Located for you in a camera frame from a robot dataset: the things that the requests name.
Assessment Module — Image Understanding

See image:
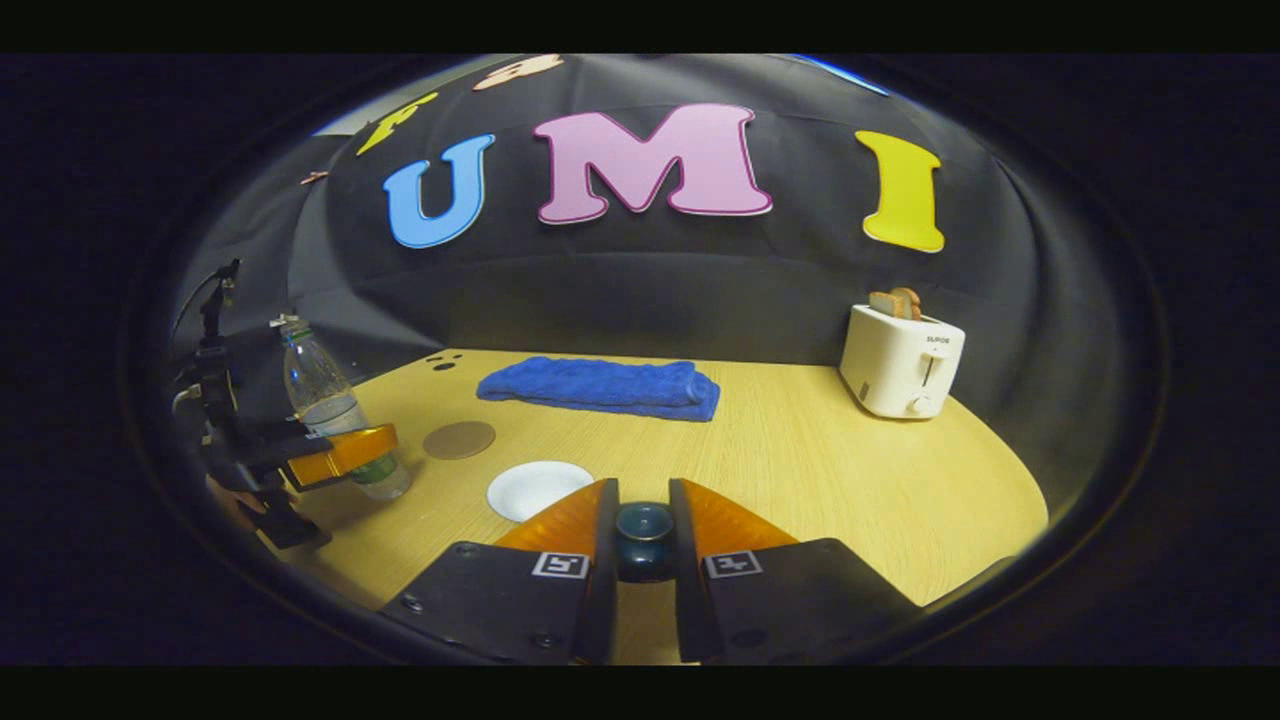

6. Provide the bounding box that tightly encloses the brown toast slice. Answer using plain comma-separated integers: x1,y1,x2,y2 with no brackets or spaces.
868,287,923,321

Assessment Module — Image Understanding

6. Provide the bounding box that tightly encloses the dark blue teacup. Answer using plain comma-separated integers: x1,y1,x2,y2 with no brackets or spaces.
487,460,597,524

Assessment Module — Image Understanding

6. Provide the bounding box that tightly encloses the black backdrop cloth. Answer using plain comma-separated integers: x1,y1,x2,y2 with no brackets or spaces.
170,55,1151,481

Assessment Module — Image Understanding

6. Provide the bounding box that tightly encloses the white toaster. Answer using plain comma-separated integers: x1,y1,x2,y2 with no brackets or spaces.
839,304,967,420

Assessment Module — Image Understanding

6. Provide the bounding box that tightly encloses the brown round coaster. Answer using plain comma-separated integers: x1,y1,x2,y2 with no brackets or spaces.
422,420,497,461

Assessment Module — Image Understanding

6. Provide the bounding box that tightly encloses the dark blue teacup lid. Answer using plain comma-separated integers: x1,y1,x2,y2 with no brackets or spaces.
613,502,678,584

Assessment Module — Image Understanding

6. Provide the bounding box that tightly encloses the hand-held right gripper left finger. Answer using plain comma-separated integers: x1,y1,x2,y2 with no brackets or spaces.
380,478,621,666

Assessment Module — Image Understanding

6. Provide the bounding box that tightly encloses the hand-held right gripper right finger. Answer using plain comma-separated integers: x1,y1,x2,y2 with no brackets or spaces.
668,478,926,666

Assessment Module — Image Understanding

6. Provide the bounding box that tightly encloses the clear plastic water bottle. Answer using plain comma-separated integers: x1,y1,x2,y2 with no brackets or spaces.
272,314,413,501

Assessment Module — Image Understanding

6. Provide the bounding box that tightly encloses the blue folded towel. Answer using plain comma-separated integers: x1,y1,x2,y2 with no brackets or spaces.
476,356,721,423

